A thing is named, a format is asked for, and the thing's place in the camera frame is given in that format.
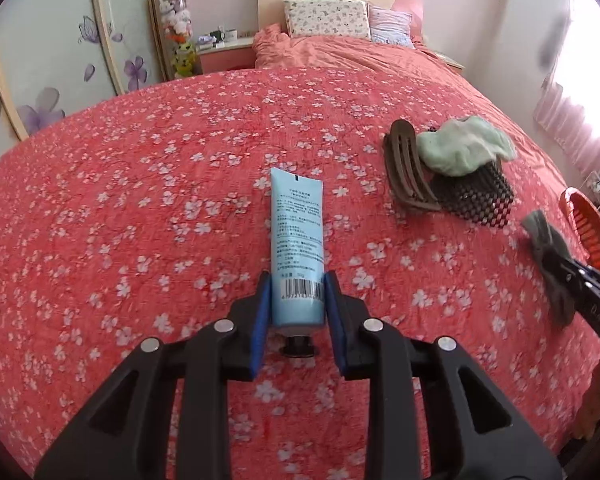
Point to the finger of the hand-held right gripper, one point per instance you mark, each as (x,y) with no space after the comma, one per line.
(595,277)

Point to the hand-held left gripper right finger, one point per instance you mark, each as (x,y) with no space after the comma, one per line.
(335,320)

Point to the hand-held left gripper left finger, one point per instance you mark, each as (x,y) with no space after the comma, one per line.
(260,320)

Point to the orange plastic basket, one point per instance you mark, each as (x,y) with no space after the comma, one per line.
(587,230)

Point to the grey cloth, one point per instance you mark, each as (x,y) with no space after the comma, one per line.
(550,255)

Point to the light blue tube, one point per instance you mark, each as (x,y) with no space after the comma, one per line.
(297,240)

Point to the brown hair claw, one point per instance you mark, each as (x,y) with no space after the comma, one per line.
(405,170)

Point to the green cloth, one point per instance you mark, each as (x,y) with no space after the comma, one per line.
(455,150)

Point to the pink curtain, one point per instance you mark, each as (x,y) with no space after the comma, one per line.
(580,125)

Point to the pink nightstand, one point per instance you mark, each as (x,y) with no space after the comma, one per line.
(225,57)
(447,60)

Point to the bed with coral duvet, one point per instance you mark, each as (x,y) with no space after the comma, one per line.
(330,52)

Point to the white mug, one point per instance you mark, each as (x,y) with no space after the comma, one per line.
(230,35)

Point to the pink striped pillow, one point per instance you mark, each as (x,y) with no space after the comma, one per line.
(387,27)

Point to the floral pillow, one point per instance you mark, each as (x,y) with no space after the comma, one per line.
(325,17)

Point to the plush toy display tube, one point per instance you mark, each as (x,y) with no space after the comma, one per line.
(177,15)

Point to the wardrobe with flower doors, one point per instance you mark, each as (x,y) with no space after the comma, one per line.
(55,35)

